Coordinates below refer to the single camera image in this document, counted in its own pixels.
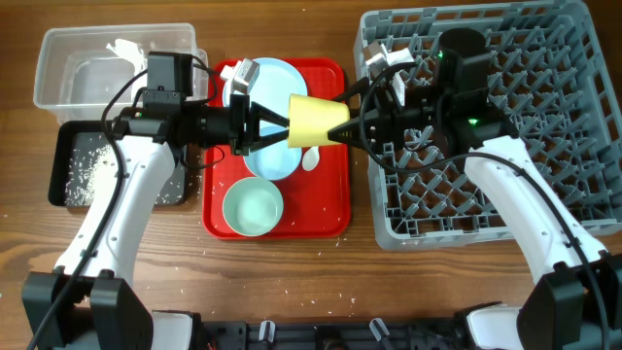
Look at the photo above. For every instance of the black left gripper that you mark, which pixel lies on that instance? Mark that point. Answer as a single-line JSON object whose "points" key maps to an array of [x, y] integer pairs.
{"points": [[251, 135]]}

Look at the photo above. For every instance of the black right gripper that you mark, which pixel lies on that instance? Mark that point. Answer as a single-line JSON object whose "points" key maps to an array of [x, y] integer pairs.
{"points": [[386, 122]]}

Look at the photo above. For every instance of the light blue bowl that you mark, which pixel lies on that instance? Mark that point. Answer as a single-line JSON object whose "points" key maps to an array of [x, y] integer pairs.
{"points": [[275, 162]]}

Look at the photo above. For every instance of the yellow plastic cup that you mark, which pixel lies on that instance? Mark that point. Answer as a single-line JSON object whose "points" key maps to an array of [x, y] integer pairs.
{"points": [[312, 118]]}

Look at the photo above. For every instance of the light green bowl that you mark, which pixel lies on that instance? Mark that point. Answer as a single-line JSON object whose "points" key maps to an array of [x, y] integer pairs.
{"points": [[253, 207]]}

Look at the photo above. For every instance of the white rice grains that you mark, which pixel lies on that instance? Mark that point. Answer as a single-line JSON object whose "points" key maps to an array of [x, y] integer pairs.
{"points": [[90, 162]]}

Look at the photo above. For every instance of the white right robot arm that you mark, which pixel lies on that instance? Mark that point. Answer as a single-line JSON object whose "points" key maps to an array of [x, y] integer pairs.
{"points": [[576, 300]]}

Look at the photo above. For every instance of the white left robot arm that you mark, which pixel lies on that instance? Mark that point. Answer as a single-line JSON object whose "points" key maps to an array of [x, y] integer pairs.
{"points": [[87, 301]]}

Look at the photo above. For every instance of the black waste tray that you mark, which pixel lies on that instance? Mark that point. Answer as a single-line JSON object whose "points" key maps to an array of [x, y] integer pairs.
{"points": [[65, 160]]}

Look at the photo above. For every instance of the clear plastic waste bin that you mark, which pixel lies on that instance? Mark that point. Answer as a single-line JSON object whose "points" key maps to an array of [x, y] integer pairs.
{"points": [[77, 76]]}

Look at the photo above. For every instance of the grey dishwasher rack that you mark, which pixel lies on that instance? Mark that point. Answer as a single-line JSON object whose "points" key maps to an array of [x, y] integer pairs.
{"points": [[548, 74]]}

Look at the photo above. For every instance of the large light blue plate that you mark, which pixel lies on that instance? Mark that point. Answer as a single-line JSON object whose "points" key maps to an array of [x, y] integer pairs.
{"points": [[276, 82]]}

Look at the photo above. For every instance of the white plastic spoon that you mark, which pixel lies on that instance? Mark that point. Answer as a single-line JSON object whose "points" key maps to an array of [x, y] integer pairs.
{"points": [[310, 159]]}

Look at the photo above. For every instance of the red serving tray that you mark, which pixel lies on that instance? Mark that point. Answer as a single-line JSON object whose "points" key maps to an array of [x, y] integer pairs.
{"points": [[317, 202]]}

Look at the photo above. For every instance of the white crumpled paper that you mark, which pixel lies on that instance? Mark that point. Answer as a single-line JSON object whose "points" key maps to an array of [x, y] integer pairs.
{"points": [[130, 52]]}

